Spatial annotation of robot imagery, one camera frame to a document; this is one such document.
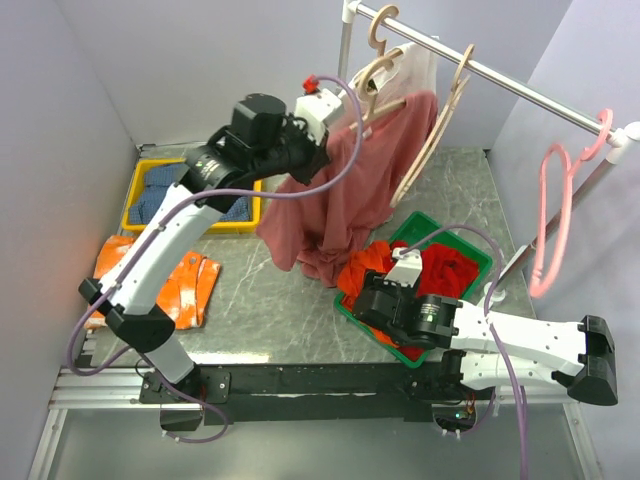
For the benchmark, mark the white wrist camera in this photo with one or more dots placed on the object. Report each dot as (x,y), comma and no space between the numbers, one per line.
(407,267)
(317,109)

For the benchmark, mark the dusty pink t shirt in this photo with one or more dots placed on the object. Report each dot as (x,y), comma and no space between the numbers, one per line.
(319,232)

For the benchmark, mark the metal clothes rack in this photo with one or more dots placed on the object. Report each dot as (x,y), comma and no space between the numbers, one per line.
(546,251)

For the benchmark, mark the orange white patterned cloth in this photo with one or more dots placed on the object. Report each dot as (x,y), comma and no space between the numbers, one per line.
(186,293)

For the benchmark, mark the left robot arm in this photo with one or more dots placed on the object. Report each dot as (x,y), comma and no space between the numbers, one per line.
(262,139)

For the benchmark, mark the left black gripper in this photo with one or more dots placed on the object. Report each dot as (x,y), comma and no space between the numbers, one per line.
(318,156)

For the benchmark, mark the white t shirt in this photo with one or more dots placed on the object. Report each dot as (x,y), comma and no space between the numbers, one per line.
(413,75)

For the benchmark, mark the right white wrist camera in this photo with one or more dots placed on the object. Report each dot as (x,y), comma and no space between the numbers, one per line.
(407,267)

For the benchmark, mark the orange t shirt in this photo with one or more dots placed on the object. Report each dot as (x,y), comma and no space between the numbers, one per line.
(376,257)

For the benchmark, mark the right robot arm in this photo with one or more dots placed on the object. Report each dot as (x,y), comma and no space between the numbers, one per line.
(493,349)

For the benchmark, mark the red t shirt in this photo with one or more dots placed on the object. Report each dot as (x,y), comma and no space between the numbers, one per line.
(445,272)

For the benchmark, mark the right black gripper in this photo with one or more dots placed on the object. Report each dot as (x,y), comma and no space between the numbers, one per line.
(375,282)

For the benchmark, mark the green plastic tray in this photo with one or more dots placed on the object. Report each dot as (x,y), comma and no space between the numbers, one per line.
(417,226)

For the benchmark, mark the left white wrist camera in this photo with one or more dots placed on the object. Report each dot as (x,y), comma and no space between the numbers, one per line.
(317,109)

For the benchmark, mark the black base bar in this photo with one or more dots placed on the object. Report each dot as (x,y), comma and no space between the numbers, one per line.
(306,392)

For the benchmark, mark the blue checked shirt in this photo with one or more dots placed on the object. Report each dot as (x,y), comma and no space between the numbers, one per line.
(156,182)

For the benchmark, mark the yellow plastic tray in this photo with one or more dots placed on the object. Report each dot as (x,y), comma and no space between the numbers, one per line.
(218,228)

